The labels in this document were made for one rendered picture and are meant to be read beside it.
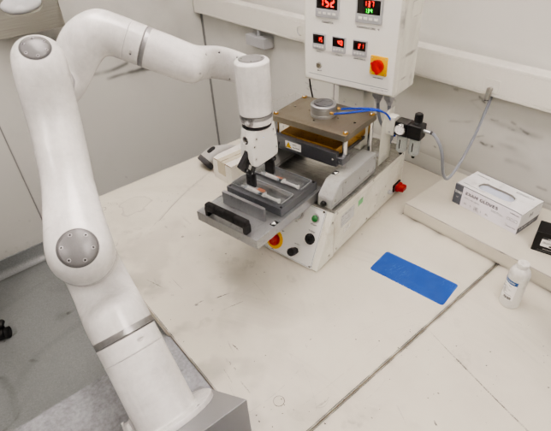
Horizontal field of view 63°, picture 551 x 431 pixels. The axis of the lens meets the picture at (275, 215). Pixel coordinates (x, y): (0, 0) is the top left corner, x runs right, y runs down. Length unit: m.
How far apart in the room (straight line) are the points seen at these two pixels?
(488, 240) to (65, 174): 1.16
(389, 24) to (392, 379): 0.93
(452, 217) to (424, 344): 0.49
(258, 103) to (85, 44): 0.39
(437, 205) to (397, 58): 0.51
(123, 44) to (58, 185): 0.35
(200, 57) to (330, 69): 0.55
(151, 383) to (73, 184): 0.40
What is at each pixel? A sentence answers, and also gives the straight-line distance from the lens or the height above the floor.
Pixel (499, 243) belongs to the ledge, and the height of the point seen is 0.79.
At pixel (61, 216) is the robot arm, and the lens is 0.90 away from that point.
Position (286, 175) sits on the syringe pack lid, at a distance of 1.30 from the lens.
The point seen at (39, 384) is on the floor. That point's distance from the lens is 2.30.
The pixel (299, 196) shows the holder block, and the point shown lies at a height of 0.99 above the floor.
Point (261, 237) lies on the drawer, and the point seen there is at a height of 0.97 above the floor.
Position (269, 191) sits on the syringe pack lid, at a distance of 1.24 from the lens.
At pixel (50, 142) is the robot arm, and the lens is 0.98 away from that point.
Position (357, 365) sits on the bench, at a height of 0.75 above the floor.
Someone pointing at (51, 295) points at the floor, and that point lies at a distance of 2.66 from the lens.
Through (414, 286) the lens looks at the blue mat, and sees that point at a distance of 1.34.
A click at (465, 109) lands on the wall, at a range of 1.72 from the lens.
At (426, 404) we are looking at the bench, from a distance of 1.12.
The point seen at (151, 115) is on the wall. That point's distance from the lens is 2.81.
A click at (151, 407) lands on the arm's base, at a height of 0.94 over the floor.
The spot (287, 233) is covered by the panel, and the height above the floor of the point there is 0.82.
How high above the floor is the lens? 1.69
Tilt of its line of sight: 37 degrees down
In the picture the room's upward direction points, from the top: 4 degrees counter-clockwise
